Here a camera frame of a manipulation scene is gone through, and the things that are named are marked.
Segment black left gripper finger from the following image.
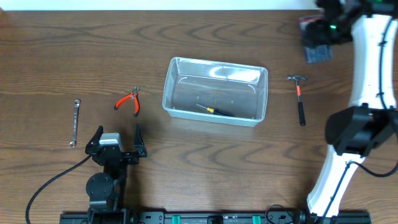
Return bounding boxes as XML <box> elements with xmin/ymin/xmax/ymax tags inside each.
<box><xmin>133</xmin><ymin>124</ymin><xmax>147</xmax><ymax>157</ymax></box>
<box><xmin>85</xmin><ymin>125</ymin><xmax>103</xmax><ymax>154</ymax></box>

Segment precision screwdriver set case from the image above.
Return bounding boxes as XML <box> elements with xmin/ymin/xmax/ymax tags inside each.
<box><xmin>298</xmin><ymin>14</ymin><xmax>333</xmax><ymax>64</ymax></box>

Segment black yellow screwdriver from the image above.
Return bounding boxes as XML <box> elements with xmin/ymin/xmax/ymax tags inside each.
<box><xmin>195</xmin><ymin>103</ymin><xmax>234</xmax><ymax>117</ymax></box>

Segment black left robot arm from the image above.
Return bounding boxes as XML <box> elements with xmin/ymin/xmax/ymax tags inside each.
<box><xmin>85</xmin><ymin>125</ymin><xmax>147</xmax><ymax>224</ymax></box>

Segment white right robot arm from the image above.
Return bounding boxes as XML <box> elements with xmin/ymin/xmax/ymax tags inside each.
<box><xmin>303</xmin><ymin>0</ymin><xmax>397</xmax><ymax>223</ymax></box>

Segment clear plastic container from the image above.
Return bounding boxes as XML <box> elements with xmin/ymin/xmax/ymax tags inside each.
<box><xmin>162</xmin><ymin>57</ymin><xmax>269</xmax><ymax>127</ymax></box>

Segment silver combination wrench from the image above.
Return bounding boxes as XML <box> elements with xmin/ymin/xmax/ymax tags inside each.
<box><xmin>70</xmin><ymin>99</ymin><xmax>81</xmax><ymax>147</ymax></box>

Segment claw hammer orange label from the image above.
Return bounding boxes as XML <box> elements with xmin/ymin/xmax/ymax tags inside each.
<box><xmin>288</xmin><ymin>75</ymin><xmax>308</xmax><ymax>126</ymax></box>

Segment red handled cutting pliers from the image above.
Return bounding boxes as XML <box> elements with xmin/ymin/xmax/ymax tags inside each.
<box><xmin>114</xmin><ymin>86</ymin><xmax>141</xmax><ymax>117</ymax></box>

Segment black mounting rail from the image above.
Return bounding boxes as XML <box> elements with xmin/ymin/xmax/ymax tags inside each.
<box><xmin>59</xmin><ymin>209</ymin><xmax>372</xmax><ymax>224</ymax></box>

